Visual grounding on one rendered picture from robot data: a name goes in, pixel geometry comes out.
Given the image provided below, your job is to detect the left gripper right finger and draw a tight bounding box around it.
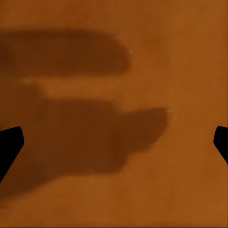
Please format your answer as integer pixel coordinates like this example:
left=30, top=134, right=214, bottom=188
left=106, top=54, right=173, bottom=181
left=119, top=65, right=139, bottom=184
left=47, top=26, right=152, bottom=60
left=213, top=126, right=228, bottom=164

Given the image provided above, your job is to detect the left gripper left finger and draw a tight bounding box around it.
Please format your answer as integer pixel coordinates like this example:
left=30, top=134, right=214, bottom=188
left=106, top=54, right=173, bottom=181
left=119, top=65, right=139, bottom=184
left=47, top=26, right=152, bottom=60
left=0, top=127, right=24, bottom=182

